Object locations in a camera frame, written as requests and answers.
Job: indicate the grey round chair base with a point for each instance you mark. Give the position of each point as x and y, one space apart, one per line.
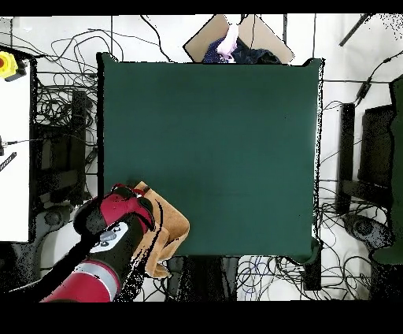
53 217

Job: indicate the yellow emergency stop button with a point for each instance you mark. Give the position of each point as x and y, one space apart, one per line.
7 64

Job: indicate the brown cardboard box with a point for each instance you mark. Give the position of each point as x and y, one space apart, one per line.
201 41

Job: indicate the black office chair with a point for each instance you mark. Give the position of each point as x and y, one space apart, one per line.
374 148

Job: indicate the dark green table cloth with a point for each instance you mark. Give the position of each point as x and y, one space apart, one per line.
220 141

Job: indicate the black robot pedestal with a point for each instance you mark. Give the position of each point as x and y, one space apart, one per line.
204 277

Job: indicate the black rod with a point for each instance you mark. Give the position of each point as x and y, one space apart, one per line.
355 30

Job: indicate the dark blue garment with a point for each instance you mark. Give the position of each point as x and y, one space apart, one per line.
252 55

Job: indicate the orange terry towel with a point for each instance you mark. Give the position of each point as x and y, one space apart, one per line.
174 223

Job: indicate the white side table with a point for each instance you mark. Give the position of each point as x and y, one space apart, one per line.
14 157

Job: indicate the pale pink garment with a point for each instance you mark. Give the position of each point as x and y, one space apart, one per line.
228 44

